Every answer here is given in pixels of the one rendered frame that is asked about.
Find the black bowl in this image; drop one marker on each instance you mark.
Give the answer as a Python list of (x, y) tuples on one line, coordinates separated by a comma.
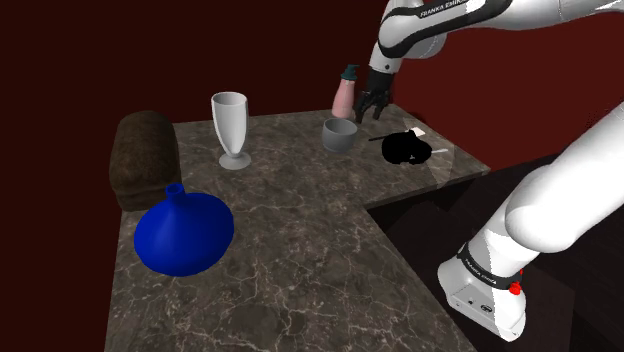
[(404, 147)]

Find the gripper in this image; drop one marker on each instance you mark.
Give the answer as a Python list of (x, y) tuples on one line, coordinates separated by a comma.
[(378, 86)]

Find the tall grey footed glass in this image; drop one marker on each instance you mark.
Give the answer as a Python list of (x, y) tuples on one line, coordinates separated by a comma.
[(230, 128)]

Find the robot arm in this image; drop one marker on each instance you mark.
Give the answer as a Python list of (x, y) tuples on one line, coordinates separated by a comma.
[(560, 195)]

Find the blue squat vase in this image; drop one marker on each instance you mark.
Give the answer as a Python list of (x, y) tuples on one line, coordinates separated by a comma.
[(183, 234)]

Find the dark brown bread loaf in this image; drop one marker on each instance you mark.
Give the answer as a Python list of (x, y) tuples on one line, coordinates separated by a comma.
[(144, 161)]

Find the grey cup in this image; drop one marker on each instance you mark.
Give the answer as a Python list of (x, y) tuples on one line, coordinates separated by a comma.
[(339, 135)]

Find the white spoon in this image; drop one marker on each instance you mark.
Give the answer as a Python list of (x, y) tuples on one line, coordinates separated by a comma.
[(438, 151)]

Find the pink bottle with teal pump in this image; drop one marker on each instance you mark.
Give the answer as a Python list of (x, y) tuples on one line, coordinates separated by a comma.
[(343, 100)]

